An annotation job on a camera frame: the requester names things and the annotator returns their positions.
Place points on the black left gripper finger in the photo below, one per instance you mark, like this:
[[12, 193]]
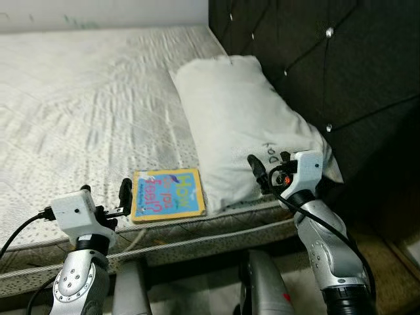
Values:
[[125, 195]]

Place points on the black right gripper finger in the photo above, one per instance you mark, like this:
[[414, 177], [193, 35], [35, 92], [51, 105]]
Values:
[[258, 172]]

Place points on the blue children's board book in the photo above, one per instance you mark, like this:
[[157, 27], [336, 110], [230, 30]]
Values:
[[167, 193]]

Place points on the white pillow with lettering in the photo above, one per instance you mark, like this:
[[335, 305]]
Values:
[[243, 118]]

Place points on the grey left robot leg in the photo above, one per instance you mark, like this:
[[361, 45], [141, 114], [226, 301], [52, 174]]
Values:
[[131, 292]]

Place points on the white quilted mattress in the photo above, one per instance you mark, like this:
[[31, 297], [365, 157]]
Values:
[[85, 98]]

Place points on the brown rug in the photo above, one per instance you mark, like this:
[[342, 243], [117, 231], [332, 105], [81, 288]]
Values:
[[387, 275]]

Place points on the dark tufted headboard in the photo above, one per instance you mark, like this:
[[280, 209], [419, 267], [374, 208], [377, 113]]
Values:
[[341, 65]]

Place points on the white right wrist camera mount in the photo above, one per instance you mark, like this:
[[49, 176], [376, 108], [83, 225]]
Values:
[[308, 167]]

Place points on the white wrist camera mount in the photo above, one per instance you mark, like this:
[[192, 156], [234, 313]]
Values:
[[75, 210], [308, 167]]

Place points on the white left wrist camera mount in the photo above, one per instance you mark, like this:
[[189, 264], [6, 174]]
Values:
[[75, 210]]

